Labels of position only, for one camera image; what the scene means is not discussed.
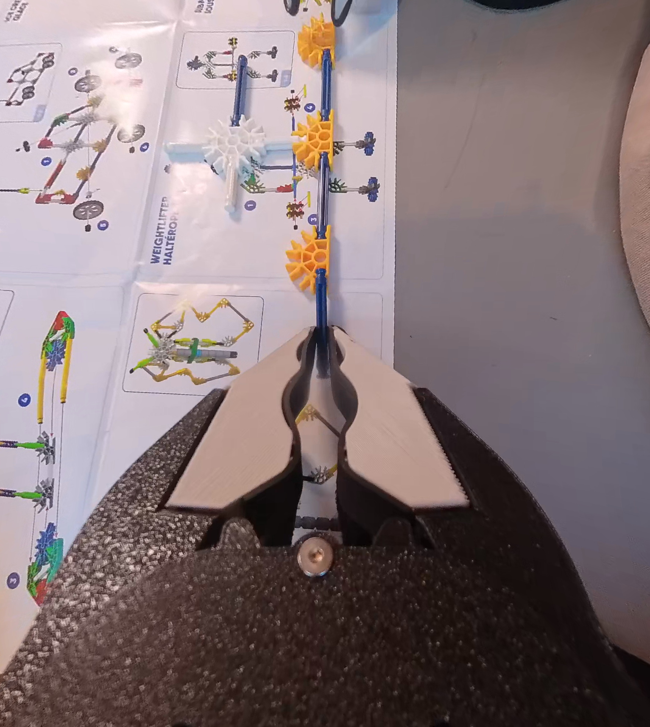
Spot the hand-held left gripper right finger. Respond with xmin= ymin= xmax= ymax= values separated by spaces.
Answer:
xmin=329 ymin=325 xmax=470 ymax=546

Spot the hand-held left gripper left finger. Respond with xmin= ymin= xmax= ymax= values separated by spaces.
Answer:
xmin=163 ymin=327 xmax=317 ymax=546

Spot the blue plastic rod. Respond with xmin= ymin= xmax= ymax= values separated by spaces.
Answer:
xmin=320 ymin=50 xmax=336 ymax=121
xmin=312 ymin=270 xmax=332 ymax=379
xmin=231 ymin=54 xmax=249 ymax=127
xmin=313 ymin=159 xmax=332 ymax=237

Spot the orange fan-shaped connector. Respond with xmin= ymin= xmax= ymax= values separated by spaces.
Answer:
xmin=296 ymin=14 xmax=338 ymax=63
xmin=285 ymin=226 xmax=331 ymax=294
xmin=291 ymin=111 xmax=335 ymax=169

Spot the white snowflake connector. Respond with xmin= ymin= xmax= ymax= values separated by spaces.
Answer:
xmin=201 ymin=116 xmax=269 ymax=171

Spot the white printed instruction sheet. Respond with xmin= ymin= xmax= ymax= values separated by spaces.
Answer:
xmin=0 ymin=0 xmax=398 ymax=671

